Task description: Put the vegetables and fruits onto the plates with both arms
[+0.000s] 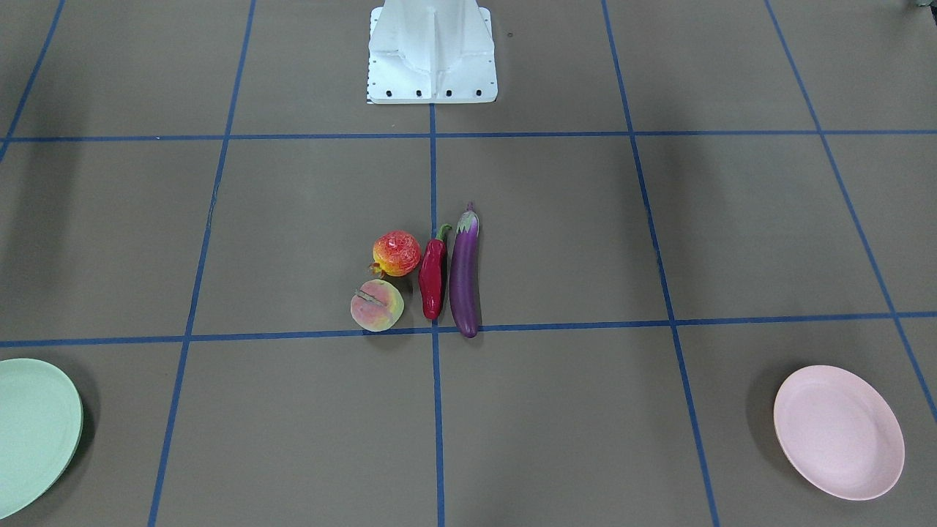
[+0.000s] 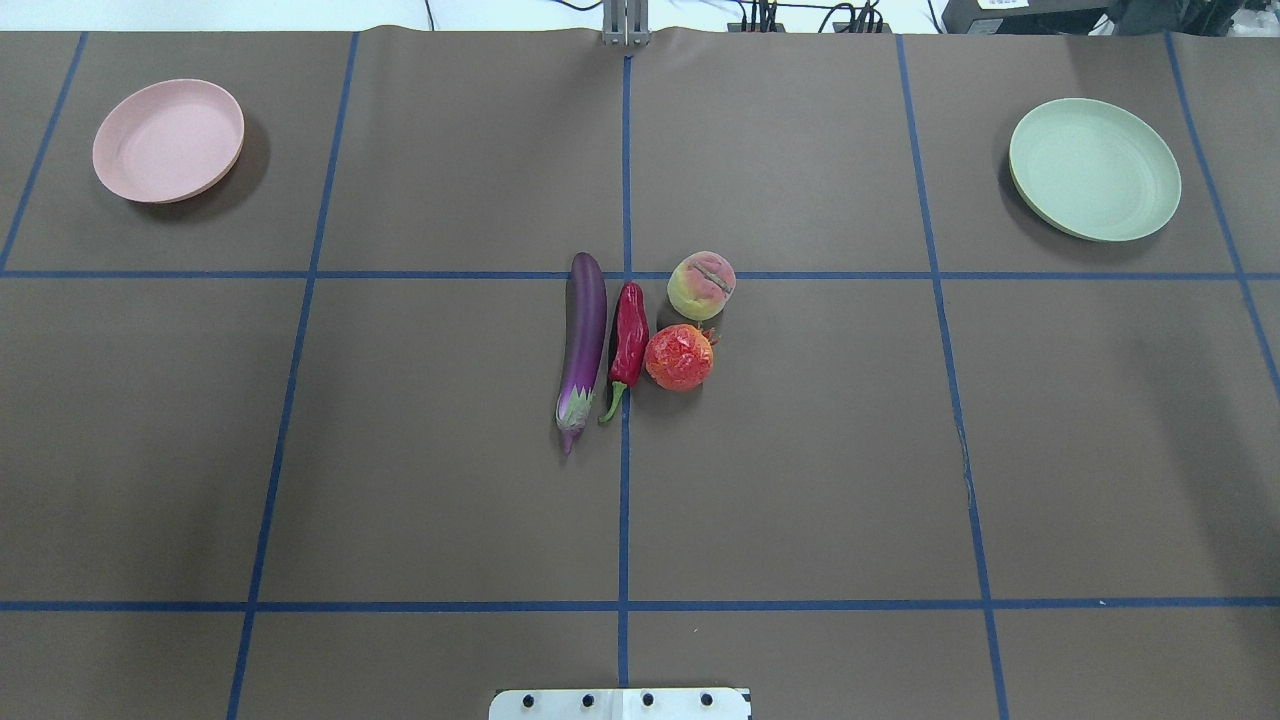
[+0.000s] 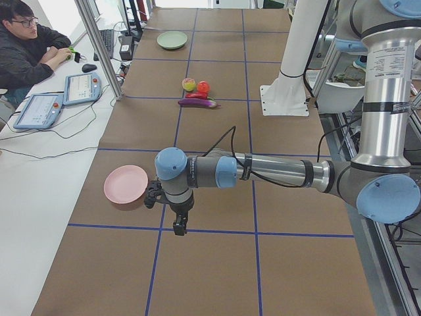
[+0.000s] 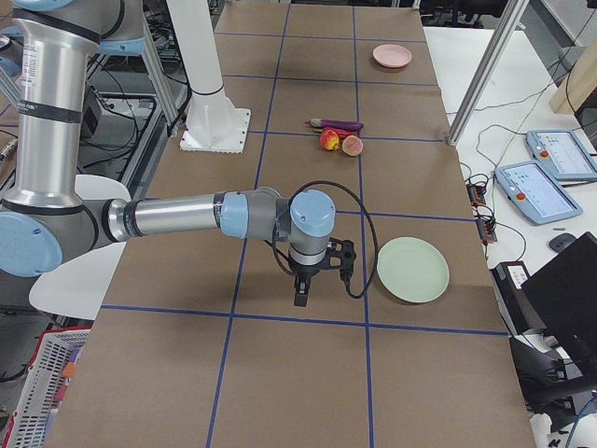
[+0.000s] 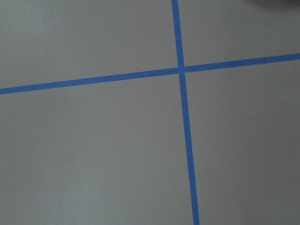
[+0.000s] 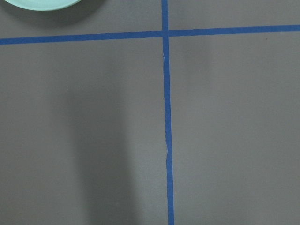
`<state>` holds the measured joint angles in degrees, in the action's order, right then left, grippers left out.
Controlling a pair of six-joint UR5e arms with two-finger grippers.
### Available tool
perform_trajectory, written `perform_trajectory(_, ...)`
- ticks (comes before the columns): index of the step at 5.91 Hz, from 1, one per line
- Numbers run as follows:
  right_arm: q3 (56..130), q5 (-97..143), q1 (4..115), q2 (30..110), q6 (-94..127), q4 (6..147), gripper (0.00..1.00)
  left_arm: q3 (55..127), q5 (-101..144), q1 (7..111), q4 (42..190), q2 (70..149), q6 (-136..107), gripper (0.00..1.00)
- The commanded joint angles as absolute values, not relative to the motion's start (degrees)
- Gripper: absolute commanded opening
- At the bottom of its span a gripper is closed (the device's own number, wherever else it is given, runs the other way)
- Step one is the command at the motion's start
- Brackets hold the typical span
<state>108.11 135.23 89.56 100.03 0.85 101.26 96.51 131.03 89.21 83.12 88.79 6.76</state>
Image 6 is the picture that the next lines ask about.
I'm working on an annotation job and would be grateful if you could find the light green plate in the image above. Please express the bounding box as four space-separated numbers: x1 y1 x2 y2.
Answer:
5 0 80 11

